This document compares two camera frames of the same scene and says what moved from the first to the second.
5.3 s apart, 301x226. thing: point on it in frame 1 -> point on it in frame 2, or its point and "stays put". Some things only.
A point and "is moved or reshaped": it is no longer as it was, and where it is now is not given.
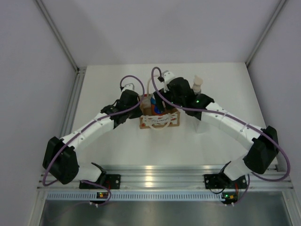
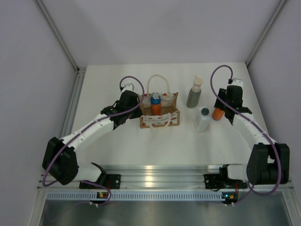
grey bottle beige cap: (198, 81) stays put
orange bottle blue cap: (155, 110) is moved or reshaped
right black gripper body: (169, 96) -> (222, 95)
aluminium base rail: (171, 183) stays put
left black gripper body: (134, 112) stays put
